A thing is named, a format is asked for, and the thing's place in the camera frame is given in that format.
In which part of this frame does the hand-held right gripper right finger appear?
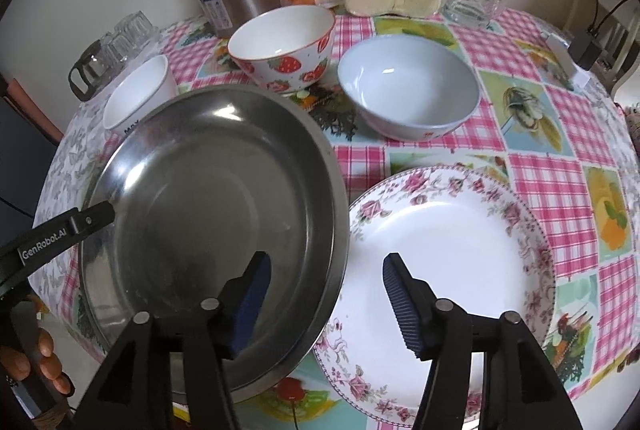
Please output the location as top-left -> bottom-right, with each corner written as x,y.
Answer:
382,252 -> 583,430

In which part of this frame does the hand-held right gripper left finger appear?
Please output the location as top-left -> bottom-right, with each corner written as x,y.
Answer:
72,251 -> 273,430

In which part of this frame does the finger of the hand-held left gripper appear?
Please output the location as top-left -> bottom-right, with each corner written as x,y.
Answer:
69,200 -> 116,235

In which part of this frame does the floral rimmed white plate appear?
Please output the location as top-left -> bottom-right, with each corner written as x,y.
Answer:
312,164 -> 557,426

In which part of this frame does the stainless steel plate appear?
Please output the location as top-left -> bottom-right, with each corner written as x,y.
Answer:
79,85 -> 351,403

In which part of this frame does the white square bowl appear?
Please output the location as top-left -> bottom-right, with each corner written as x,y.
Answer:
102,55 -> 179,132

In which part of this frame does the strawberry print bowl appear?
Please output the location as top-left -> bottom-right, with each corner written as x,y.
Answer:
227,5 -> 337,93

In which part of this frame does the person's left hand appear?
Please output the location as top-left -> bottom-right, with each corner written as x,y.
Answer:
0,327 -> 76,397

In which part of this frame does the grey floral tablecloth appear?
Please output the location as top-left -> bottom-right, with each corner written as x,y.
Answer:
27,17 -> 201,361

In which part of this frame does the dark furniture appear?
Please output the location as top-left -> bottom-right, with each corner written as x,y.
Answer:
0,72 -> 66,231

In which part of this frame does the clear glass cup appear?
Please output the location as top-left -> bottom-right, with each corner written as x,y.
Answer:
112,32 -> 162,66
112,10 -> 153,43

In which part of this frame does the pink checked tablecloth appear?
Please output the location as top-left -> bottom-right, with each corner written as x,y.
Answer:
150,2 -> 640,430

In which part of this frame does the light blue bowl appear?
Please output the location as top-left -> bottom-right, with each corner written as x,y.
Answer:
337,34 -> 482,142

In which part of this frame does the white power strip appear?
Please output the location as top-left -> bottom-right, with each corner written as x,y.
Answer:
545,32 -> 591,88

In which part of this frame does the black charger plug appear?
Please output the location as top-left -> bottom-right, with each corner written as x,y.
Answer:
569,27 -> 608,71

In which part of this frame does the white wooden chair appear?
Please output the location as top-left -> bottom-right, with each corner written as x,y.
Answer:
565,0 -> 640,103

